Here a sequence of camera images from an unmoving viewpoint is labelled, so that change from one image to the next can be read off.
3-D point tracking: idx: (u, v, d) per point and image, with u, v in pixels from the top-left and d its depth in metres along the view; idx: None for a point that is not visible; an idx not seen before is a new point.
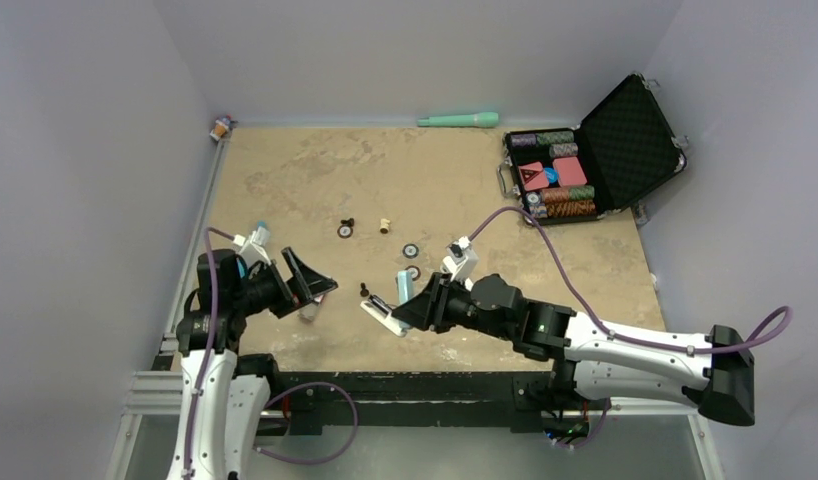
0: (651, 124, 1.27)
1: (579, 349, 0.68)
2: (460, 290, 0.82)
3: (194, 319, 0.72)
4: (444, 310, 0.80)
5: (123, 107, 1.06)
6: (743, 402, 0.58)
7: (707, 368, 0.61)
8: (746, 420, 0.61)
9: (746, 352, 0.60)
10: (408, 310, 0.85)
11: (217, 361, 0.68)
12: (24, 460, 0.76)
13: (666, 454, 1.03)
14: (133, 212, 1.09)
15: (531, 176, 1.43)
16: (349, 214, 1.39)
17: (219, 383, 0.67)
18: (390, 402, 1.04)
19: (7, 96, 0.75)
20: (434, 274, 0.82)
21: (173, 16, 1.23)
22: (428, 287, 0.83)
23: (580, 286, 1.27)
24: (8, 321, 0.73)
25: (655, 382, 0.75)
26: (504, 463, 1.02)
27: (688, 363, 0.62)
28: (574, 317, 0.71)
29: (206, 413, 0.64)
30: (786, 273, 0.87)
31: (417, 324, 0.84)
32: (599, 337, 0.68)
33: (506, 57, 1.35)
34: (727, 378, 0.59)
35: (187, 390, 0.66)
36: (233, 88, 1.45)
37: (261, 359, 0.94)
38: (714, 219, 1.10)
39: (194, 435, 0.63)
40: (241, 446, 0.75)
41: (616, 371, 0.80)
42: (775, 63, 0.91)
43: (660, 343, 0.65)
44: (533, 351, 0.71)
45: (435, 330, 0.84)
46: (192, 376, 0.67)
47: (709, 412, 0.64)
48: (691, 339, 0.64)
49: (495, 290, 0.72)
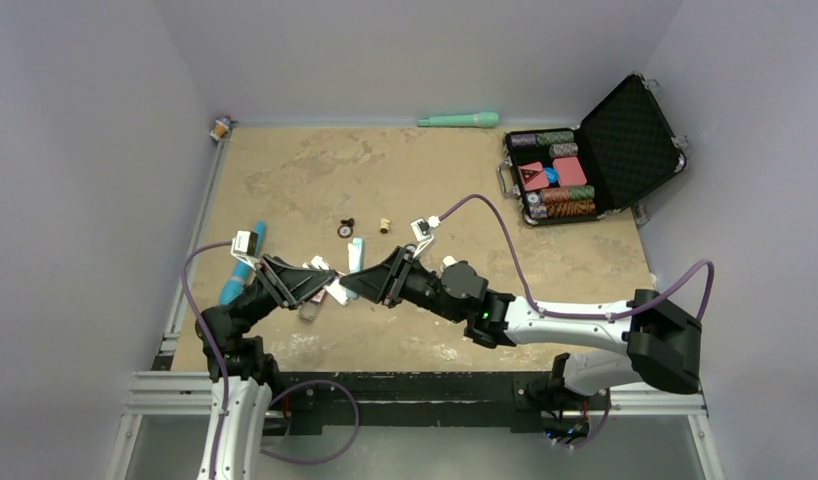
0: (651, 124, 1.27)
1: (517, 330, 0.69)
2: (422, 269, 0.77)
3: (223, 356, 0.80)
4: (402, 286, 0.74)
5: (123, 108, 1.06)
6: (668, 364, 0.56)
7: (626, 332, 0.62)
8: (687, 386, 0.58)
9: (681, 316, 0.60)
10: (359, 281, 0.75)
11: (241, 387, 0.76)
12: (24, 462, 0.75)
13: (665, 455, 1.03)
14: (132, 214, 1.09)
15: (531, 175, 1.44)
16: (349, 213, 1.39)
17: (243, 406, 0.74)
18: (390, 401, 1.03)
19: (7, 98, 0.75)
20: (397, 246, 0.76)
21: (173, 17, 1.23)
22: (388, 260, 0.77)
23: (580, 286, 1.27)
24: (8, 320, 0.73)
25: (614, 362, 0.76)
26: (506, 464, 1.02)
27: (610, 331, 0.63)
28: (514, 301, 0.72)
29: (230, 433, 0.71)
30: (785, 273, 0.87)
31: (368, 296, 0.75)
32: (532, 315, 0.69)
33: (506, 57, 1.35)
34: (648, 340, 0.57)
35: (214, 412, 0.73)
36: (232, 87, 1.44)
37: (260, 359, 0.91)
38: (713, 219, 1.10)
39: (218, 451, 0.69)
40: (248, 467, 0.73)
41: (591, 359, 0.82)
42: (775, 65, 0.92)
43: (583, 313, 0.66)
44: (482, 339, 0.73)
45: (387, 305, 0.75)
46: (219, 398, 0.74)
47: (657, 383, 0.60)
48: (613, 306, 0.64)
49: (463, 277, 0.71)
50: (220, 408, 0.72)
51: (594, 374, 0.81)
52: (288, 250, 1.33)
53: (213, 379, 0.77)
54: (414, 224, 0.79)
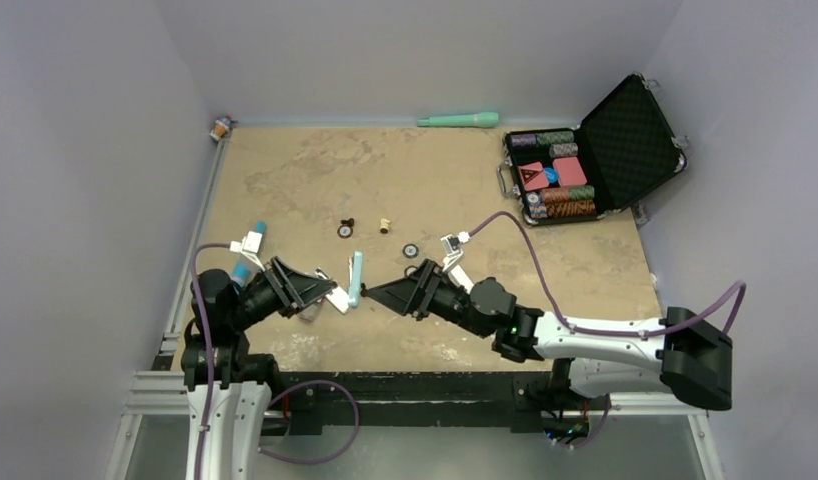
0: (651, 123, 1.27)
1: (547, 346, 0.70)
2: (451, 284, 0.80)
3: (200, 350, 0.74)
4: (430, 299, 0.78)
5: (123, 108, 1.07)
6: (702, 383, 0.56)
7: (659, 350, 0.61)
8: (721, 403, 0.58)
9: (713, 333, 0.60)
10: (386, 292, 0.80)
11: (221, 398, 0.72)
12: (24, 462, 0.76)
13: (665, 455, 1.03)
14: (132, 214, 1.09)
15: (531, 175, 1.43)
16: (349, 213, 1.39)
17: (224, 418, 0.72)
18: (390, 401, 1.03)
19: (7, 98, 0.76)
20: (425, 259, 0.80)
21: (174, 16, 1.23)
22: (415, 273, 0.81)
23: (580, 286, 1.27)
24: (8, 318, 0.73)
25: (637, 372, 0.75)
26: (507, 465, 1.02)
27: (643, 348, 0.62)
28: (543, 317, 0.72)
29: (213, 450, 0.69)
30: (785, 273, 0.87)
31: (395, 307, 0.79)
32: (562, 332, 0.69)
33: (507, 57, 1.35)
34: (681, 358, 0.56)
35: (194, 426, 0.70)
36: (232, 88, 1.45)
37: (262, 360, 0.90)
38: (714, 218, 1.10)
39: (203, 468, 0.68)
40: (245, 465, 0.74)
41: (605, 364, 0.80)
42: (775, 65, 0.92)
43: (614, 330, 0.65)
44: (511, 353, 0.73)
45: (415, 316, 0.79)
46: (199, 412, 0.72)
47: (688, 399, 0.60)
48: (645, 323, 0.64)
49: (493, 294, 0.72)
50: (199, 425, 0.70)
51: (610, 381, 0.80)
52: (288, 250, 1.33)
53: (189, 387, 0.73)
54: (445, 239, 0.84)
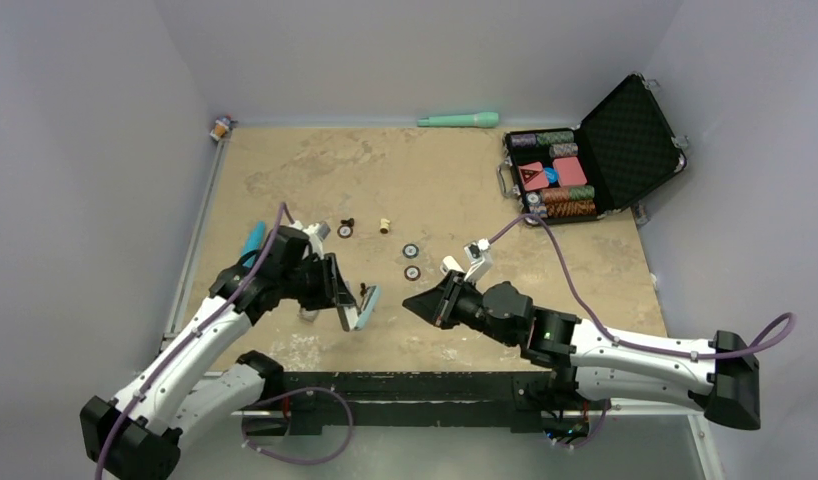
0: (650, 124, 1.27)
1: (586, 355, 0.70)
2: (471, 291, 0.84)
3: (239, 273, 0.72)
4: (452, 307, 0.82)
5: (123, 109, 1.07)
6: (746, 406, 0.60)
7: (710, 373, 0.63)
8: (749, 426, 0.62)
9: (750, 357, 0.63)
10: (418, 303, 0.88)
11: (227, 317, 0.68)
12: (25, 461, 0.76)
13: (665, 454, 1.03)
14: (133, 214, 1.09)
15: (531, 176, 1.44)
16: (349, 213, 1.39)
17: (218, 337, 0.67)
18: (390, 401, 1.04)
19: (6, 99, 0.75)
20: (450, 271, 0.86)
21: (173, 15, 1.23)
22: (442, 284, 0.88)
23: (580, 286, 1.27)
24: (8, 318, 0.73)
25: (660, 385, 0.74)
26: (506, 464, 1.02)
27: (692, 368, 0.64)
28: (580, 325, 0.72)
29: (187, 358, 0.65)
30: (786, 273, 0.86)
31: (424, 315, 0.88)
32: (604, 343, 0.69)
33: (507, 56, 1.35)
34: (732, 385, 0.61)
35: (190, 325, 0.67)
36: (232, 87, 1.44)
37: (275, 366, 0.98)
38: (714, 218, 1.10)
39: (165, 369, 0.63)
40: (200, 413, 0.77)
41: (620, 373, 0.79)
42: (776, 65, 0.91)
43: (663, 348, 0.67)
44: (540, 358, 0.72)
45: (438, 325, 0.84)
46: (202, 317, 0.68)
47: (716, 418, 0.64)
48: (694, 345, 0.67)
49: (506, 297, 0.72)
50: (194, 328, 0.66)
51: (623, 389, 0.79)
52: None
53: (211, 293, 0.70)
54: (466, 249, 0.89)
